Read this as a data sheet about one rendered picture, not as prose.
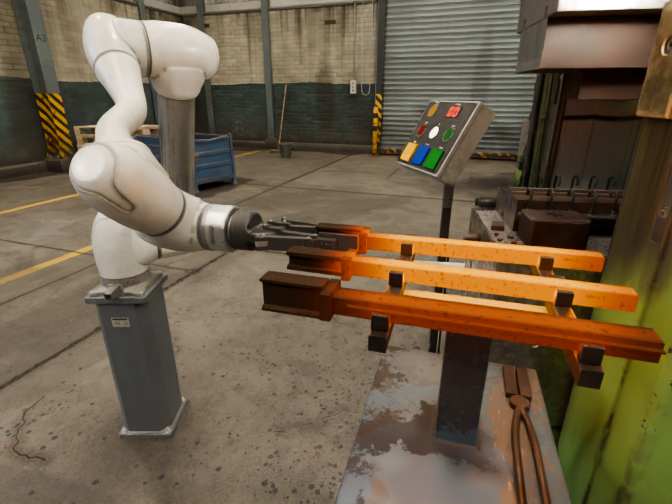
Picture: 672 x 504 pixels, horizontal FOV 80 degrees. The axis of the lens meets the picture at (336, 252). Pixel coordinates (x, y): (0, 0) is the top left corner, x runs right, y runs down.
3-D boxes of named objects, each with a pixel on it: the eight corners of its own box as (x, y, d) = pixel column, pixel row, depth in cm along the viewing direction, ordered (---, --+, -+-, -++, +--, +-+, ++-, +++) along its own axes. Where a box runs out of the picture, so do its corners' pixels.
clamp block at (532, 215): (526, 248, 86) (531, 219, 83) (516, 235, 94) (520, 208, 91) (587, 251, 84) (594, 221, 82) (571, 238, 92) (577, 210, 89)
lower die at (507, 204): (512, 230, 97) (518, 196, 94) (495, 209, 115) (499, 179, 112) (708, 240, 91) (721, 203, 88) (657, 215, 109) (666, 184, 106)
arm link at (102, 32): (89, 42, 89) (153, 46, 96) (69, -6, 95) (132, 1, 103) (93, 92, 98) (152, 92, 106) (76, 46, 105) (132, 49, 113)
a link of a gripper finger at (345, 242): (319, 231, 71) (318, 232, 70) (358, 234, 69) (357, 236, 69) (320, 247, 72) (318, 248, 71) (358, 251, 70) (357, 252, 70)
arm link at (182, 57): (146, 241, 151) (204, 230, 163) (160, 269, 142) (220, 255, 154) (126, 10, 104) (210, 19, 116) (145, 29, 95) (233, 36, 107)
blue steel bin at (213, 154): (139, 184, 594) (130, 133, 568) (183, 175, 657) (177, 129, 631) (195, 193, 536) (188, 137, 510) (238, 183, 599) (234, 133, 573)
